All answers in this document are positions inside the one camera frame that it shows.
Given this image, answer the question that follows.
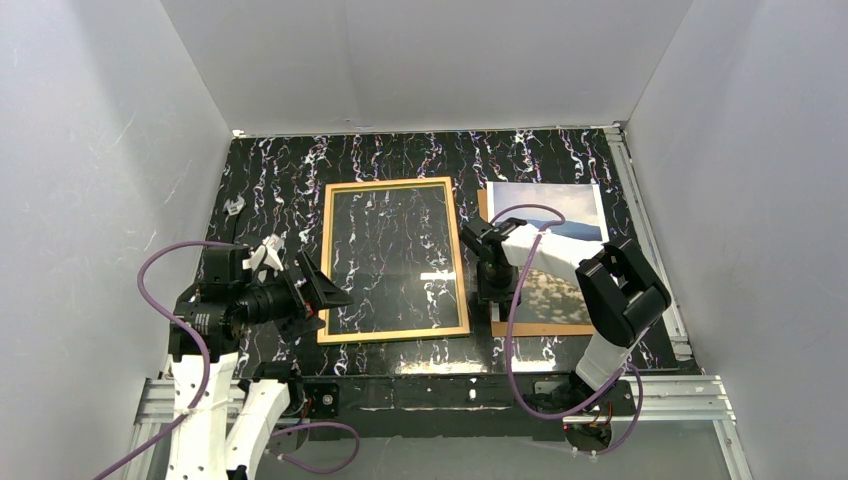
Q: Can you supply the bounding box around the brown backing board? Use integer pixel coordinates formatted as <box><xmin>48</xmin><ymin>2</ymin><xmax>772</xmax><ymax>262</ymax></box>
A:
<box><xmin>476</xmin><ymin>189</ymin><xmax>598</xmax><ymax>338</ymax></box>

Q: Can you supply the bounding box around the green picture frame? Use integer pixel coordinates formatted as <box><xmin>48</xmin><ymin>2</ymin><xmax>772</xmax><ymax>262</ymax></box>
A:
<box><xmin>316</xmin><ymin>176</ymin><xmax>472</xmax><ymax>346</ymax></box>

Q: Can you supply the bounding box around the landscape photo print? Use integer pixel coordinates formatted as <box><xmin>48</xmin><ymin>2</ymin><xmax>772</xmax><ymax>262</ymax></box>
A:
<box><xmin>477</xmin><ymin>182</ymin><xmax>609</xmax><ymax>325</ymax></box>

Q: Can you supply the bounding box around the clear acrylic sheet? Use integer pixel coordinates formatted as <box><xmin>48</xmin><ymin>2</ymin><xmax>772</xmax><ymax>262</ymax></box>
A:
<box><xmin>328</xmin><ymin>186</ymin><xmax>462</xmax><ymax>336</ymax></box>

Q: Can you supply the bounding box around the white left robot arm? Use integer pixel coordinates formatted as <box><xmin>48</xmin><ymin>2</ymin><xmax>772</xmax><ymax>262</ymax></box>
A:
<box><xmin>166</xmin><ymin>236</ymin><xmax>353</xmax><ymax>479</ymax></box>

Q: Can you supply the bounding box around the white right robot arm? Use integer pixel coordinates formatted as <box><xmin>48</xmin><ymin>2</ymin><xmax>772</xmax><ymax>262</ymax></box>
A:
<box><xmin>460</xmin><ymin>217</ymin><xmax>672</xmax><ymax>395</ymax></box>

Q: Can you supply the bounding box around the small silver clip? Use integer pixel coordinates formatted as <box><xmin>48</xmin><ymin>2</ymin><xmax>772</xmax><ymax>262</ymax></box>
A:
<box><xmin>224</xmin><ymin>196</ymin><xmax>245</xmax><ymax>216</ymax></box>

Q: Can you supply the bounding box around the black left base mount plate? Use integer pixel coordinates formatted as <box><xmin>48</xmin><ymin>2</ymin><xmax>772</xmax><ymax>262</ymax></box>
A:
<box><xmin>290</xmin><ymin>382</ymin><xmax>340</xmax><ymax>420</ymax></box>

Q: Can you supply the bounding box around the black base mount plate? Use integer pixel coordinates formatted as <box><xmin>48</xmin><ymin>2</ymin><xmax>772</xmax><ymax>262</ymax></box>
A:
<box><xmin>533</xmin><ymin>378</ymin><xmax>637</xmax><ymax>419</ymax></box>
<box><xmin>290</xmin><ymin>382</ymin><xmax>340</xmax><ymax>420</ymax></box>

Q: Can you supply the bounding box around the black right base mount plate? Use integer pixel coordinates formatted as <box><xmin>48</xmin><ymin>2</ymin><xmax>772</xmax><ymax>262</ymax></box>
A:
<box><xmin>533</xmin><ymin>378</ymin><xmax>637</xmax><ymax>419</ymax></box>

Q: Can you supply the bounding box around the aluminium rail frame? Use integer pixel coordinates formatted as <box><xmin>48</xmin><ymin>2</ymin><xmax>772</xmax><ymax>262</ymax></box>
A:
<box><xmin>131</xmin><ymin>375</ymin><xmax>752</xmax><ymax>479</ymax></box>

